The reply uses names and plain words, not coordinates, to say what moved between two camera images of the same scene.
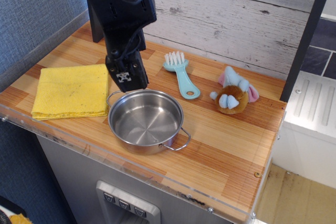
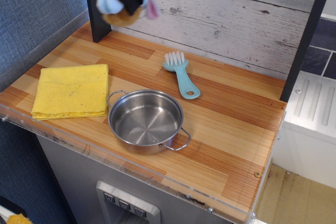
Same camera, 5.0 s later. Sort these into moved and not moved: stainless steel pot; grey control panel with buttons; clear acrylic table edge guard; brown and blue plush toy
Moved: brown and blue plush toy
Not moved: clear acrylic table edge guard; stainless steel pot; grey control panel with buttons
